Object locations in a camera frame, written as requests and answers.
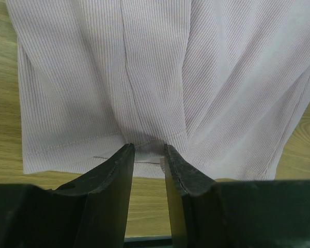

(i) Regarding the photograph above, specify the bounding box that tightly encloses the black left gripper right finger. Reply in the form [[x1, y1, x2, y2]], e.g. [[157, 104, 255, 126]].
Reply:
[[164, 145, 227, 247]]

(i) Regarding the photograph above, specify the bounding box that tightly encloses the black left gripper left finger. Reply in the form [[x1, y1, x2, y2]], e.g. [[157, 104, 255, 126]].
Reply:
[[45, 144, 135, 247]]

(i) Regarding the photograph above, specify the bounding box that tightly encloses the pink ribbed tank top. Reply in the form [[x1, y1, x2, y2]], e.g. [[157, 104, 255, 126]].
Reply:
[[6, 1, 310, 180]]

